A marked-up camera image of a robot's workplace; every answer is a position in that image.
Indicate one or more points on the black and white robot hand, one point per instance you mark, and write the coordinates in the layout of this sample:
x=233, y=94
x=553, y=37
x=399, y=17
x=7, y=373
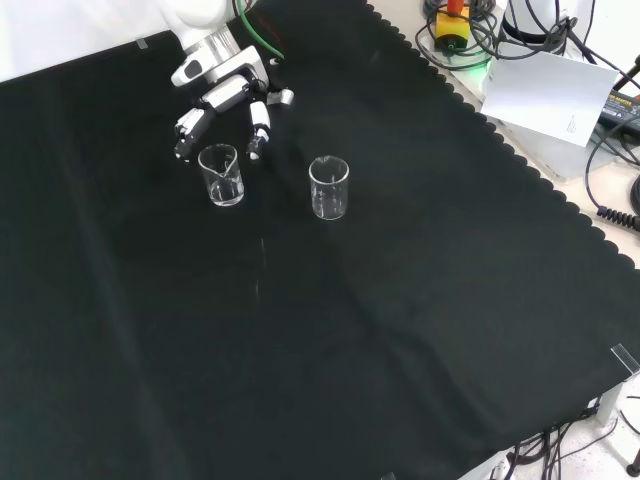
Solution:
x=225, y=95

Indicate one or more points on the clear glass beaker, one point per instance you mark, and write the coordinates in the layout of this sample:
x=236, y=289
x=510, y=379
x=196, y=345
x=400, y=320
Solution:
x=222, y=180
x=330, y=192

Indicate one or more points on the clear cloth clip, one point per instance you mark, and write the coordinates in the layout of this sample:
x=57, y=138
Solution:
x=625, y=361
x=142, y=44
x=388, y=475

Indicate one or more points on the black cloth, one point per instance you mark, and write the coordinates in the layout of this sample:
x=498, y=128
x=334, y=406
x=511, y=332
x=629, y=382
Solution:
x=250, y=325

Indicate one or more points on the yellow stop button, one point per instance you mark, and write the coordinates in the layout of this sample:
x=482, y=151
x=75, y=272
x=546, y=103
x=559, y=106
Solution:
x=452, y=27

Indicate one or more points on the pale board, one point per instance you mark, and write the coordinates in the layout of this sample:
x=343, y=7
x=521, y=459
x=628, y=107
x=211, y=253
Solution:
x=545, y=95

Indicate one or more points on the black power adapter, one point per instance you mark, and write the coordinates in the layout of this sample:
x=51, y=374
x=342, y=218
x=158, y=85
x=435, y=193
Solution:
x=622, y=107

